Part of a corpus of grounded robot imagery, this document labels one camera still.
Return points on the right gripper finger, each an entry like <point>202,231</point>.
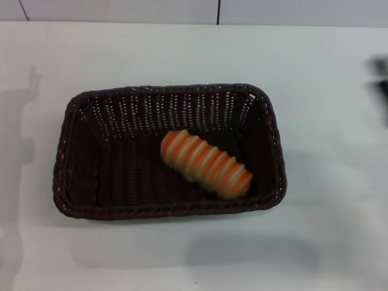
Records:
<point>379,65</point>
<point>382,103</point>

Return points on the orange striped toy bread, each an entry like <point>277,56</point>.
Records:
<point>206,163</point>

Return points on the dark brown woven basket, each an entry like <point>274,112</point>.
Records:
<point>127,182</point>

